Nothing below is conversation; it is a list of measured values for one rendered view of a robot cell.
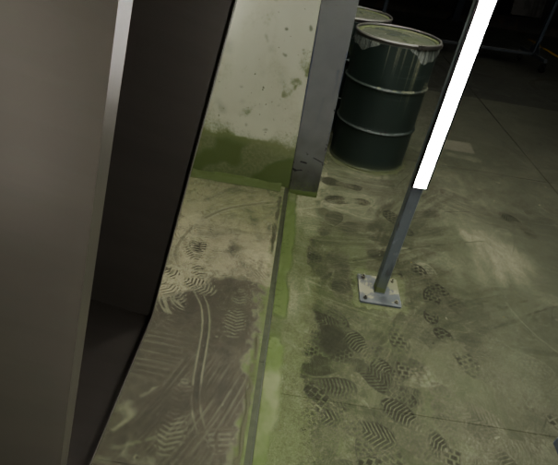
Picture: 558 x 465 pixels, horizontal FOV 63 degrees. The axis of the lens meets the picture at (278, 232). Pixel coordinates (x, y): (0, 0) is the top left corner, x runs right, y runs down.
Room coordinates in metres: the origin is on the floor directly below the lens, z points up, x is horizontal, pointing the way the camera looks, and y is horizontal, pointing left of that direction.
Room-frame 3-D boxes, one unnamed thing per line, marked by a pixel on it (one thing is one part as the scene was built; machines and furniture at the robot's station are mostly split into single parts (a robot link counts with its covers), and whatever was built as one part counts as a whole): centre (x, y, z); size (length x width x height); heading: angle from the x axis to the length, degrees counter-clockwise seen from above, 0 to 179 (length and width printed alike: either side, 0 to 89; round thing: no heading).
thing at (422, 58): (3.22, -0.56, 0.44); 0.59 x 0.58 x 0.89; 15
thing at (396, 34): (3.23, -0.56, 0.86); 0.54 x 0.54 x 0.01
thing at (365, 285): (1.69, -0.53, 0.01); 0.20 x 0.20 x 0.01; 1
